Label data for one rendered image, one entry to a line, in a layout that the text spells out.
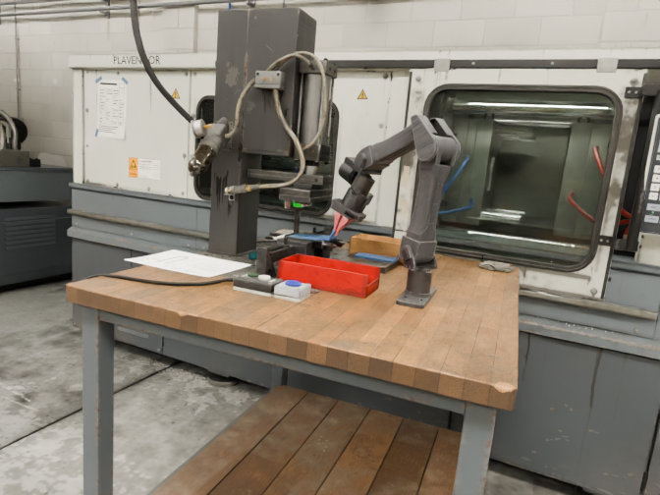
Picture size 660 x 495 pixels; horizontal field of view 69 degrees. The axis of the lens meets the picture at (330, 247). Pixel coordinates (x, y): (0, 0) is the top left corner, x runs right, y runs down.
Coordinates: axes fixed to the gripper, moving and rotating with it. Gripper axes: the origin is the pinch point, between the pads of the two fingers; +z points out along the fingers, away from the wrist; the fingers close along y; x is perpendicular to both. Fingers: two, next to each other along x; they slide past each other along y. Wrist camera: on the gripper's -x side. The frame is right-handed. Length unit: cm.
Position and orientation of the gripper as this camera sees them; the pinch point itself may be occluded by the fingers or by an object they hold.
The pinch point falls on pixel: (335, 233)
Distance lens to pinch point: 147.4
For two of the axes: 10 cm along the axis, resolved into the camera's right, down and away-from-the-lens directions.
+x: -3.7, 1.3, -9.2
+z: -4.6, 8.3, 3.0
